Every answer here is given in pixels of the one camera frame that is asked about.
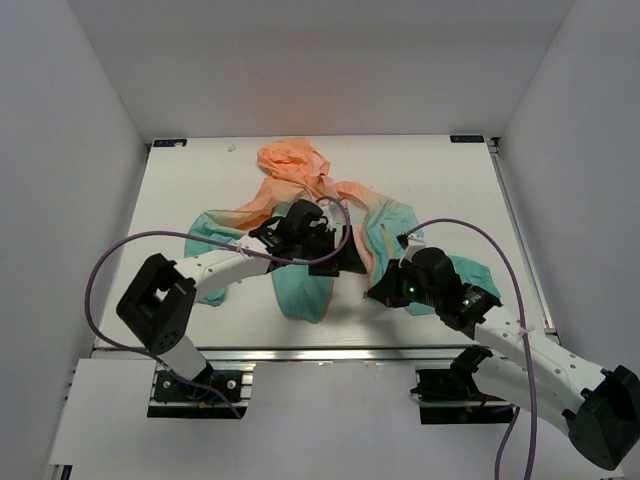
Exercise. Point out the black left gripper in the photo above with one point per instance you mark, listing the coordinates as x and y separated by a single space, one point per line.
348 261

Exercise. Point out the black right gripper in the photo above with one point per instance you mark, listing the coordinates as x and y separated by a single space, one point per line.
386 291

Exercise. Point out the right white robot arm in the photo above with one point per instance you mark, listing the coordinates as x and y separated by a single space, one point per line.
595 408

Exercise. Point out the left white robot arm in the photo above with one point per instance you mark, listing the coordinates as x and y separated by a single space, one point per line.
157 304

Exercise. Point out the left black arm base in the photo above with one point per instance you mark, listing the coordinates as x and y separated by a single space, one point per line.
172 399

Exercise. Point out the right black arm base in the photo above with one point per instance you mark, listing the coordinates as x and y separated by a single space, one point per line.
450 396

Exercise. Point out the right blue table label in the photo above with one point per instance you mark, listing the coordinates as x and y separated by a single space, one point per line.
463 139

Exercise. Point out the blue table label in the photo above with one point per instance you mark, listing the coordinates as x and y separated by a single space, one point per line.
463 139
169 143

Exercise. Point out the left blue table label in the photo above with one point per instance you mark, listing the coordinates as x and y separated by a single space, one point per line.
169 143

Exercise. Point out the aluminium table edge rail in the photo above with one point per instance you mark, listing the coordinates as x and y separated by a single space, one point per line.
413 354

